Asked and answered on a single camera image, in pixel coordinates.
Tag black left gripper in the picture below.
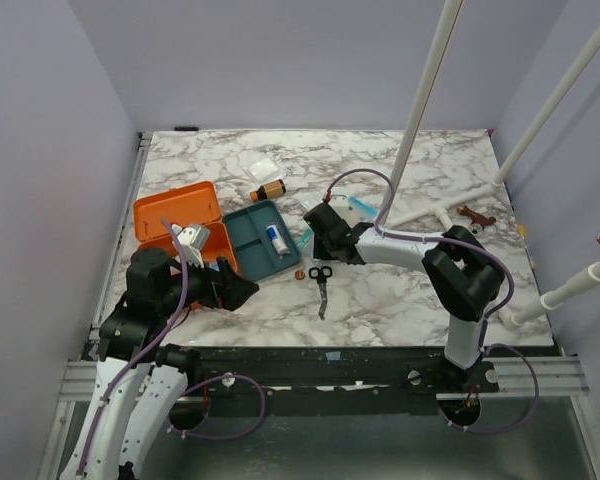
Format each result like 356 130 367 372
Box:
159 248 260 315

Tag teal-header small packet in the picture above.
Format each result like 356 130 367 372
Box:
296 229 314 252

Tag white-blue dressing pouch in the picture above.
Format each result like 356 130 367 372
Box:
348 196 378 223

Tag brown medicine bottle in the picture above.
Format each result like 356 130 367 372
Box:
250 179 287 202

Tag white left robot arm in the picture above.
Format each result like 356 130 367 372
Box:
61 247 259 479

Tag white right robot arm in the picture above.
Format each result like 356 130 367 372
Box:
304 202 513 392

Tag orange medicine kit box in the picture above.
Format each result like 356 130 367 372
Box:
133 181 240 273

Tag teal divided tray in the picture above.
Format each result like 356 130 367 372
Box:
222 200 300 281

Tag clear gauze pad packet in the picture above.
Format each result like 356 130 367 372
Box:
299 192 324 213

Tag clear plastic packet far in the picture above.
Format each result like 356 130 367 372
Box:
244 158 285 186

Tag black-handled scissors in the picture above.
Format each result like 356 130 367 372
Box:
308 266 333 320

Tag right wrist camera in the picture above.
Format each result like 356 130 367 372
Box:
327 193 352 216

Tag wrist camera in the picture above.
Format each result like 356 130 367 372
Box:
327 193 352 216
171 224 211 267

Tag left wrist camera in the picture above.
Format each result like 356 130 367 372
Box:
171 224 211 267

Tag white PVC pipe frame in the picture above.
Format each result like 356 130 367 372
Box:
372 0 600 331

